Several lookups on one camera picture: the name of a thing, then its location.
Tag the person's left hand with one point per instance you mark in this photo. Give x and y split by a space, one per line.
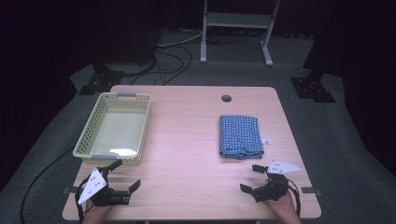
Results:
95 214

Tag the white metal stand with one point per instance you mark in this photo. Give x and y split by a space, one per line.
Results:
238 20

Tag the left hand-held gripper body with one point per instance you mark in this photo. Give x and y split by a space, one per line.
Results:
107 195

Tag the black stand base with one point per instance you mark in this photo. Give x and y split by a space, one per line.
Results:
104 79
313 88

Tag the person's right hand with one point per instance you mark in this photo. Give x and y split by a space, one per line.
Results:
281 210

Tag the blue checked folded cloth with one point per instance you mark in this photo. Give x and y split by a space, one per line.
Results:
241 137

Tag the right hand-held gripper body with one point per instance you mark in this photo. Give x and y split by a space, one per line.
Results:
271 189

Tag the grey table edge clip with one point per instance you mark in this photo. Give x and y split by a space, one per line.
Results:
311 191
70 190

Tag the cream perforated plastic basket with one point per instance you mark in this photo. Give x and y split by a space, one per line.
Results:
120 129

